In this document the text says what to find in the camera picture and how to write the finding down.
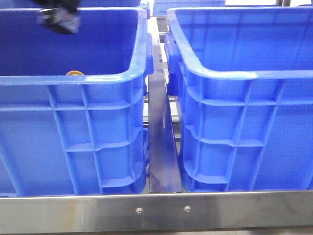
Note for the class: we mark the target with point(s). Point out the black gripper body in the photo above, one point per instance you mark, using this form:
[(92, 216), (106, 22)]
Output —
[(60, 16)]

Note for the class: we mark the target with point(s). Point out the steel shelf front rail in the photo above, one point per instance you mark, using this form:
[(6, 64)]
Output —
[(156, 212)]

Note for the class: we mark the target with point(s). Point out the steel divider bar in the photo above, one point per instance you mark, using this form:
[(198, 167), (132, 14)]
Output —
[(163, 166)]

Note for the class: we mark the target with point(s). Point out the yellow push button centre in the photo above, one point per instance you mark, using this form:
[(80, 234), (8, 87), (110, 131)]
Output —
[(74, 72)]

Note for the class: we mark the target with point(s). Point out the blue empty target bin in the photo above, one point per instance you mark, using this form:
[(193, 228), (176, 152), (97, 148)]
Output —
[(245, 97)]

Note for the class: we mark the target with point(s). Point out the blue bin back row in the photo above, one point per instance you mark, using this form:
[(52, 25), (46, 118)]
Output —
[(161, 6)]

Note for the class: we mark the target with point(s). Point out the blue bin with buttons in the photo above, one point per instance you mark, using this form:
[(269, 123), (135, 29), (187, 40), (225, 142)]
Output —
[(73, 135)]

